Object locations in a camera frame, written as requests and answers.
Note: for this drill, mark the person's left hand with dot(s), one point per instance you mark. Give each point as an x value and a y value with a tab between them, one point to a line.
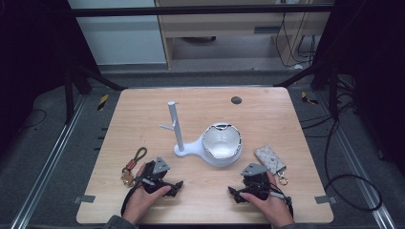
140	203

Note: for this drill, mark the grey metal table bracket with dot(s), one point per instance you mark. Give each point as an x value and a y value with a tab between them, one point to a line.
84	199
325	199

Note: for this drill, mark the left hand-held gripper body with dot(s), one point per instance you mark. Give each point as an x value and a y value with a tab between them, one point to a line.
160	166

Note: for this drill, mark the person's right hand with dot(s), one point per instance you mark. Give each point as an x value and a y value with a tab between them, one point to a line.
273	208

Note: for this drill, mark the white cabinet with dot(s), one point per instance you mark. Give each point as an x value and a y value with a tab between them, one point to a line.
121	38

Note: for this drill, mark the aluminium floor rail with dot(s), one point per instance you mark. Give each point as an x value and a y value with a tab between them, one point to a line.
359	171
47	162

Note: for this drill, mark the light wooden desk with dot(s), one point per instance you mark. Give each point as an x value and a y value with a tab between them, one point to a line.
223	25

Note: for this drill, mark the white quilted key case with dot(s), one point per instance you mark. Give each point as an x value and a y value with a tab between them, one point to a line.
270	160

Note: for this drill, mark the dark round table grommet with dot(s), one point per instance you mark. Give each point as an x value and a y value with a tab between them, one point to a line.
236	100

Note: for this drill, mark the dark curtain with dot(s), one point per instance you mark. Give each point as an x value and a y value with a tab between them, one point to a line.
375	79
31	63

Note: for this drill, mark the black metal stand leg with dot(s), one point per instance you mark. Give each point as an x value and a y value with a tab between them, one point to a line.
68	95
333	92

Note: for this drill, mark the black frame crossbar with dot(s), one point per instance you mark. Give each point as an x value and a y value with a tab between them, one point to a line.
191	11

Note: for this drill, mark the white hook stand with bowl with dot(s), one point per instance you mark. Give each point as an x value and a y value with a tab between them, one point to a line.
219	146

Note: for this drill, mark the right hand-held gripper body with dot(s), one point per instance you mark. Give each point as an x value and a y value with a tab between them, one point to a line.
253	169

